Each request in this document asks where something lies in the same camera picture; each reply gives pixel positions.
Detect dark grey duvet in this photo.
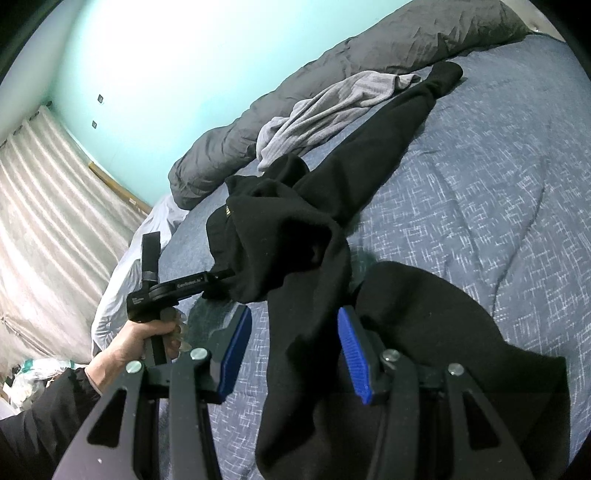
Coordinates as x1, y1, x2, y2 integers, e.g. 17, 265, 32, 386
167, 0, 532, 210

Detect black pants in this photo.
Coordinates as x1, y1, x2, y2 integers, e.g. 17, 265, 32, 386
205, 61, 572, 480

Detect person's left hand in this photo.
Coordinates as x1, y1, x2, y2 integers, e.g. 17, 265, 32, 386
89, 311, 192, 394

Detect white crumpled bag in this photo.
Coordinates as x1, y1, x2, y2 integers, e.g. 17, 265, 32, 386
0, 357, 88, 411

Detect wooden frame strip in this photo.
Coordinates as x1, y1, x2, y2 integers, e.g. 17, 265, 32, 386
88, 161, 151, 216

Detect grey knit garment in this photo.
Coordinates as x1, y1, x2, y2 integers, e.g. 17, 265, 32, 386
255, 71, 423, 174

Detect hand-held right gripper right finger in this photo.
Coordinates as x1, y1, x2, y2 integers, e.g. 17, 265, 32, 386
337, 305, 550, 480

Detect person's left forearm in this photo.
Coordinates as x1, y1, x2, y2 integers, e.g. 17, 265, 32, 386
0, 367, 103, 480

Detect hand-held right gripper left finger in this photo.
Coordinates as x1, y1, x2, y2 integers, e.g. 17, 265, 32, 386
53, 306, 253, 480

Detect white bed sheet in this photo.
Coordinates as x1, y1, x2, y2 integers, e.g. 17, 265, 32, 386
91, 194, 190, 356

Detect beige curtain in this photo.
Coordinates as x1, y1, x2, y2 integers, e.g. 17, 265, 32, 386
0, 105, 151, 370

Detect blue patterned bedspread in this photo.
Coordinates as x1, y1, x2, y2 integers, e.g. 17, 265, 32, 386
157, 34, 591, 480

